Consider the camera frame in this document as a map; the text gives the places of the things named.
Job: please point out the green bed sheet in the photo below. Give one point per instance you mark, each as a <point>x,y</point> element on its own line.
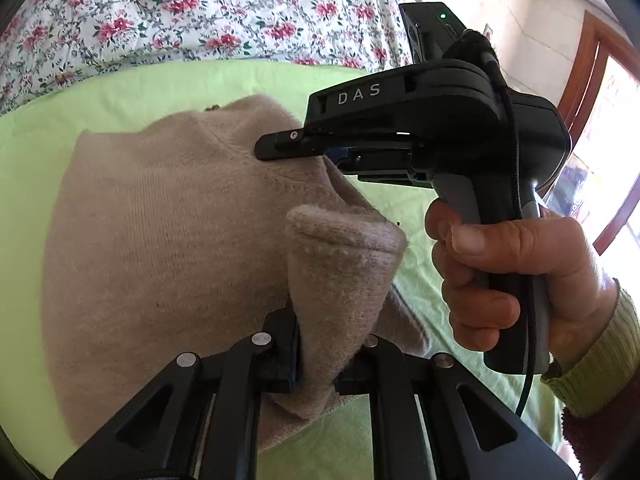
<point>75,95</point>

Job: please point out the person's right hand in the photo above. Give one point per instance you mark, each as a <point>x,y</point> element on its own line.
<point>470,240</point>

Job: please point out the beige knitted sweater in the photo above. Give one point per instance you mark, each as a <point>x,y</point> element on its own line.
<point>150,235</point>

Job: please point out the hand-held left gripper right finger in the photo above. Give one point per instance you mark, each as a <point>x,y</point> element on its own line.
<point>355,380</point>

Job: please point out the wooden window frame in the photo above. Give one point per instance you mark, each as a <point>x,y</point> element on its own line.
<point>585,60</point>

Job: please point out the floral quilt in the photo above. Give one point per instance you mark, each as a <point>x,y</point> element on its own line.
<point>200,0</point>

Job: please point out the person's right forearm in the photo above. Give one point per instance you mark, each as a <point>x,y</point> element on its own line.
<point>595,360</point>

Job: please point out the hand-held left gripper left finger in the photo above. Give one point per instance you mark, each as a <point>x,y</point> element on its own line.
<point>280,355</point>

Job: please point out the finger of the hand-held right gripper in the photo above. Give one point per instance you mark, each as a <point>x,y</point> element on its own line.
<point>285,145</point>
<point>341,154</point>

